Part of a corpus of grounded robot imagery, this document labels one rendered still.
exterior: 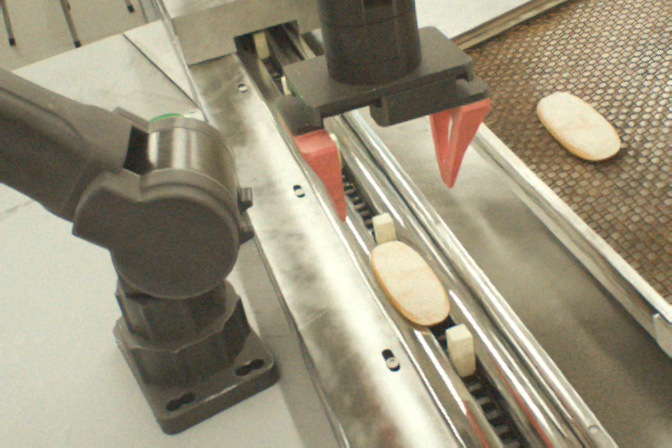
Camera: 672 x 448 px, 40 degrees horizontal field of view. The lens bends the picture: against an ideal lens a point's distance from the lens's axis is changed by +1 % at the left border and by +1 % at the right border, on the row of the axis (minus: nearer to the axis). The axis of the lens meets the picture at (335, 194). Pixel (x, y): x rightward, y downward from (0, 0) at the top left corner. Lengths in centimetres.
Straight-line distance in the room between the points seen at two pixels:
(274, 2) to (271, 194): 32
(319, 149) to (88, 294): 31
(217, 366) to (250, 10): 49
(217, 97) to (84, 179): 40
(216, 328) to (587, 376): 24
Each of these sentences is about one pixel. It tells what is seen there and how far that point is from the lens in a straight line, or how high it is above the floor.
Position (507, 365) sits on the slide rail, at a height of 85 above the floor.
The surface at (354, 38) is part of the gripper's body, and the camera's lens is 53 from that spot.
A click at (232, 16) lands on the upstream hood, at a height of 90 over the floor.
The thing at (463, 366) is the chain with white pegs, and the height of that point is 85.
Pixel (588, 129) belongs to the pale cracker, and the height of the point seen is 91.
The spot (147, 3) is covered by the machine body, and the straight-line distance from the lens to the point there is 139.
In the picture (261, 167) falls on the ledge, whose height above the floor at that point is 86.
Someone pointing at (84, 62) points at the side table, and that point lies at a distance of 123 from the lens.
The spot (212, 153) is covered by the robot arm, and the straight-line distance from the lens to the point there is 60.
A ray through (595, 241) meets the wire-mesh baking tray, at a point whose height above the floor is 89.
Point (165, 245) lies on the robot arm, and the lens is 56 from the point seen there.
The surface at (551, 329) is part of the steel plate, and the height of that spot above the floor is 82.
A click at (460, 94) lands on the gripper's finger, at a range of 56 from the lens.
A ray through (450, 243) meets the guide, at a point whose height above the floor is 86.
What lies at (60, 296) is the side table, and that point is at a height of 82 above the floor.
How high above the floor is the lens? 126
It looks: 32 degrees down
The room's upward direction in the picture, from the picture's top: 12 degrees counter-clockwise
